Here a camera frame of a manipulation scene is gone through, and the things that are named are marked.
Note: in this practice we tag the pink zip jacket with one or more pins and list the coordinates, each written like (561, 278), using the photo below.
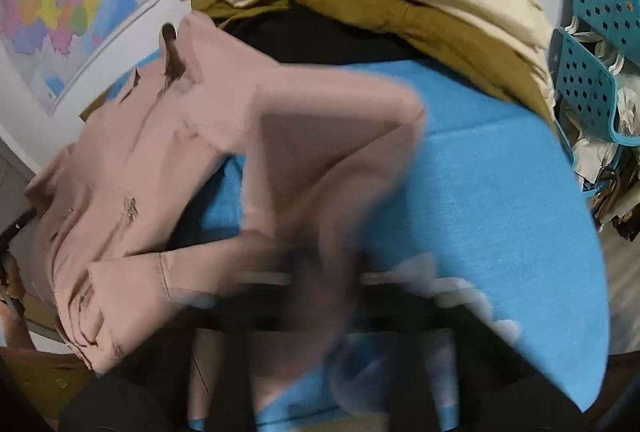
(125, 171)

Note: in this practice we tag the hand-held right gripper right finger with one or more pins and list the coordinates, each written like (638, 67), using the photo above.
(430, 337)

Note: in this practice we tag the blue blanket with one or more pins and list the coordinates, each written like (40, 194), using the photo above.
(500, 212)

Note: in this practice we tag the teal plastic baskets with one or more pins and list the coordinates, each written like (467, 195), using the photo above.
(600, 156)

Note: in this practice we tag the grey door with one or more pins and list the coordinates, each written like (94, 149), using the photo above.
(12, 182)

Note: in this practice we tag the black cloth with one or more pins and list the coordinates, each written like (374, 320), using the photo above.
(310, 36)

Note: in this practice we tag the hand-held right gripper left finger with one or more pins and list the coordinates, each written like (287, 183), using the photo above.
(235, 312)

